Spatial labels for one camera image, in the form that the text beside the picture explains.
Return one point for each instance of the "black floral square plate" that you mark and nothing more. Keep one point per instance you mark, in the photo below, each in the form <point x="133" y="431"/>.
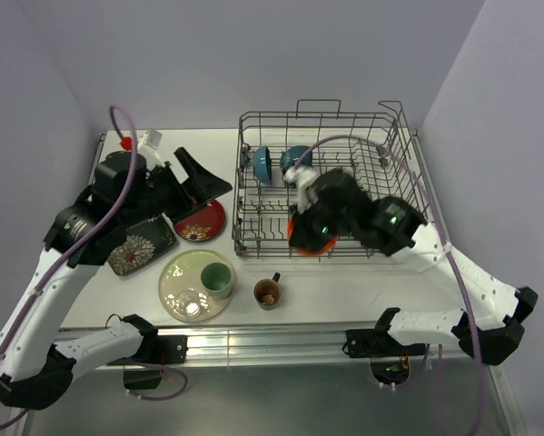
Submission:
<point x="144" y="243"/>

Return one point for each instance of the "light green cup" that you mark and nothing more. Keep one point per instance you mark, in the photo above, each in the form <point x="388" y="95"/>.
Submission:
<point x="216" y="279"/>

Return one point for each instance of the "large cream round plate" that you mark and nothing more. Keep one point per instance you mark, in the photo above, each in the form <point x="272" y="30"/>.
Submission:
<point x="183" y="273"/>

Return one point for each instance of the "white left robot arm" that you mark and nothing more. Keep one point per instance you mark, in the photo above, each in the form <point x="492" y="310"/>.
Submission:
<point x="35" y="369"/>

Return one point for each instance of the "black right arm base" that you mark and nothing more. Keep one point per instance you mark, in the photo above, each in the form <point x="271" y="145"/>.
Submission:
<point x="392" y="364"/>

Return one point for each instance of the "grey wire dish rack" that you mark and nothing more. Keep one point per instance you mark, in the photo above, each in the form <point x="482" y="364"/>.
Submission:
<point x="377" y="147"/>

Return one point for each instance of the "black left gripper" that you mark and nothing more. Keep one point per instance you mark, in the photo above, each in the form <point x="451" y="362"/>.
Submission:
<point x="204" y="185"/>

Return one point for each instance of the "clear glass cup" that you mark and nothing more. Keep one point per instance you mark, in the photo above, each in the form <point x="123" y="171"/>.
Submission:
<point x="188" y="304"/>

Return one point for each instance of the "blue ceramic bowl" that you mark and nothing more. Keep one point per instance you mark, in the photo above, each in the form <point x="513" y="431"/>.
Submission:
<point x="262" y="165"/>

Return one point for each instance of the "red floral round plate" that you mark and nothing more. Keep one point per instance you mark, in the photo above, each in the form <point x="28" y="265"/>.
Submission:
<point x="204" y="225"/>

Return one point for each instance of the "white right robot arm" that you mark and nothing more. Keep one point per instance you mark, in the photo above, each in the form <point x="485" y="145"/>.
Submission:
<point x="488" y="323"/>

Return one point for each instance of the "dark bowl beige inside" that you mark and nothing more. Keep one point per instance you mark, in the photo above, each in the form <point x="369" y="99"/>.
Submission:
<point x="292" y="155"/>

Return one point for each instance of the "aluminium frame rail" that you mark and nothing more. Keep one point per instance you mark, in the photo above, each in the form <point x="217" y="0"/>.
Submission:
<point x="290" y="380"/>

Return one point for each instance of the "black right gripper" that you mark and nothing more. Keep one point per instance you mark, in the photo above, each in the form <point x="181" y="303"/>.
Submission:
<point x="301" y="234"/>

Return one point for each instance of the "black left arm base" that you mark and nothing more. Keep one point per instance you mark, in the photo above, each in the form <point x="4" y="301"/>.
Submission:
<point x="141" y="374"/>

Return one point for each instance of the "orange plastic bowl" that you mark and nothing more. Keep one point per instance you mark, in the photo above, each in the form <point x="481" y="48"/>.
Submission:
<point x="309" y="249"/>

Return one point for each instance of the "dark brown mug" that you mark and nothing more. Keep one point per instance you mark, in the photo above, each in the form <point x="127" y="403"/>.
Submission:
<point x="268" y="292"/>

